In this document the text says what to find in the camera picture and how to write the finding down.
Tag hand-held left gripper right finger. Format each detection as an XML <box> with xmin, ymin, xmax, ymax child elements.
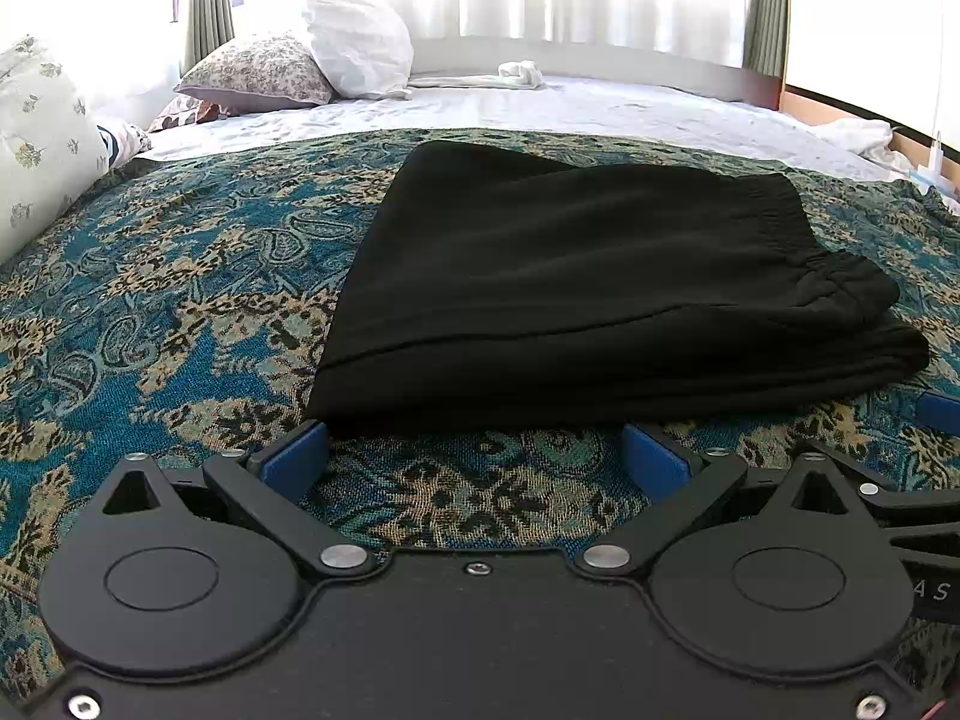
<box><xmin>581</xmin><ymin>424</ymin><xmax>863</xmax><ymax>580</ymax></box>

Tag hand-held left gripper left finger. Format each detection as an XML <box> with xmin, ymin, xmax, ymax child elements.
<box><xmin>90</xmin><ymin>420</ymin><xmax>376</xmax><ymax>580</ymax></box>

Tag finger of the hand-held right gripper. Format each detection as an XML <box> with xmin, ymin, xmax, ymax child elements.
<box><xmin>796</xmin><ymin>439</ymin><xmax>960</xmax><ymax>526</ymax></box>
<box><xmin>916</xmin><ymin>390</ymin><xmax>960</xmax><ymax>428</ymax></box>

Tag black pants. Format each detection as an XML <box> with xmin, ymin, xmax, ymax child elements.
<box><xmin>306</xmin><ymin>140</ymin><xmax>931</xmax><ymax>440</ymax></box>

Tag teal patterned blanket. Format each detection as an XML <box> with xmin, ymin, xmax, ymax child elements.
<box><xmin>0</xmin><ymin>127</ymin><xmax>960</xmax><ymax>698</ymax></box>

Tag crumpled white cloth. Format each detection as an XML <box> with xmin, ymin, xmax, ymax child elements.
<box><xmin>810</xmin><ymin>118</ymin><xmax>920</xmax><ymax>173</ymax></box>

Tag white bed sheet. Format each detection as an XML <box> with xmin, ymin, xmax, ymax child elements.
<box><xmin>139</xmin><ymin>75</ymin><xmax>901</xmax><ymax>185</ymax></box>

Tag striped cloth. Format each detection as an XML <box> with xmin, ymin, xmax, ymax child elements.
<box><xmin>94</xmin><ymin>114</ymin><xmax>155</xmax><ymax>170</ymax></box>

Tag maroon floral cloth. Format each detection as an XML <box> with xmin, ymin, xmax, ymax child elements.
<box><xmin>148</xmin><ymin>95</ymin><xmax>233</xmax><ymax>134</ymax></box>

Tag grey floral pillow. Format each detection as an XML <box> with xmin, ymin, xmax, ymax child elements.
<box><xmin>174</xmin><ymin>31</ymin><xmax>335</xmax><ymax>110</ymax></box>

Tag grey bed board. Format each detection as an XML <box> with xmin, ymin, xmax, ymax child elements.
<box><xmin>409</xmin><ymin>36</ymin><xmax>781</xmax><ymax>107</ymax></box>

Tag pale green floral pillow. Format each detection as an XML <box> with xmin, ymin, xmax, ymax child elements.
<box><xmin>0</xmin><ymin>35</ymin><xmax>110</xmax><ymax>263</ymax></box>

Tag white towel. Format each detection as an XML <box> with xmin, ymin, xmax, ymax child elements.
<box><xmin>409</xmin><ymin>60</ymin><xmax>547</xmax><ymax>91</ymax></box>

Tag white pillow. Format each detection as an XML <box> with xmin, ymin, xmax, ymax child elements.
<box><xmin>302</xmin><ymin>0</ymin><xmax>415</xmax><ymax>100</ymax></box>

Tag green curtain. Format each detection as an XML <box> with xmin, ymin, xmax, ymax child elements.
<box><xmin>742</xmin><ymin>0</ymin><xmax>792</xmax><ymax>80</ymax></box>
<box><xmin>184</xmin><ymin>0</ymin><xmax>237</xmax><ymax>80</ymax></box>

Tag wooden bed frame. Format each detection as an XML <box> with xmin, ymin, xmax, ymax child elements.
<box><xmin>778</xmin><ymin>86</ymin><xmax>960</xmax><ymax>196</ymax></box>

